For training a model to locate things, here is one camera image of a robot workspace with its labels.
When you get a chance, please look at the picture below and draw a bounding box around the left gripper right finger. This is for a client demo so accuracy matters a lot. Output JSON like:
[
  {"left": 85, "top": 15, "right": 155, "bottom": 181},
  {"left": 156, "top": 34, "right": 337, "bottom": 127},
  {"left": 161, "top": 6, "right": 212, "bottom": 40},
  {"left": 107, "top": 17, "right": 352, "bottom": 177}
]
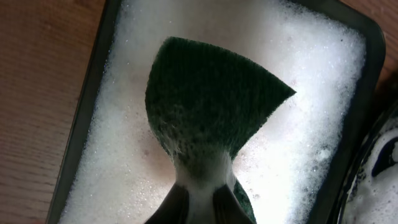
[{"left": 213, "top": 185, "right": 252, "bottom": 224}]

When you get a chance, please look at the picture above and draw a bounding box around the green yellow sponge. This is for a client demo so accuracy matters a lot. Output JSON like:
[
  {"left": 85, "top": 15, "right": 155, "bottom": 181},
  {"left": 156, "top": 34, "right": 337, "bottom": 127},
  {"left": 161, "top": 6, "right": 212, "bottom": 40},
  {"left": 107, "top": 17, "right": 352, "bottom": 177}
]
[{"left": 145, "top": 37, "right": 295, "bottom": 223}]

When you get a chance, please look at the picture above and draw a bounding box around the round black tray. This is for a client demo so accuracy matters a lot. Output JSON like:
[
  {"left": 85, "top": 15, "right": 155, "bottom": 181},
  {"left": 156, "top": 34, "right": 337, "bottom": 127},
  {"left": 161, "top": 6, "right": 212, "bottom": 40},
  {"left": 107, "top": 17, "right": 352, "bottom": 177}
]
[{"left": 328, "top": 101, "right": 397, "bottom": 224}]

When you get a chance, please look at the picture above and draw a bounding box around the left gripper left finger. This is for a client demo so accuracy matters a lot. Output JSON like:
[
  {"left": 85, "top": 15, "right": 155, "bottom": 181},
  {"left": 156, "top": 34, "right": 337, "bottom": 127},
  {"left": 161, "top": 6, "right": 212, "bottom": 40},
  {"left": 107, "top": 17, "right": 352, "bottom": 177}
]
[{"left": 145, "top": 184, "right": 189, "bottom": 224}]

